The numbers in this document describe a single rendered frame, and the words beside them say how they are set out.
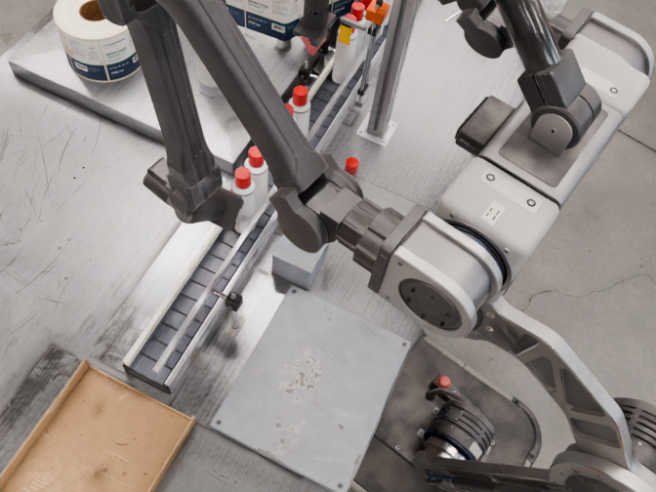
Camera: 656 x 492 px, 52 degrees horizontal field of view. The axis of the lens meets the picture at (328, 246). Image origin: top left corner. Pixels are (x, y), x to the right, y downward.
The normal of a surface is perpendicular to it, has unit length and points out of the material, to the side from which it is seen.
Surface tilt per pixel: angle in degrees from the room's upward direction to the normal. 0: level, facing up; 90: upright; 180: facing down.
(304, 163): 44
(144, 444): 0
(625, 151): 0
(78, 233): 0
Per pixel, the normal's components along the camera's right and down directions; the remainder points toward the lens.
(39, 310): 0.09, -0.50
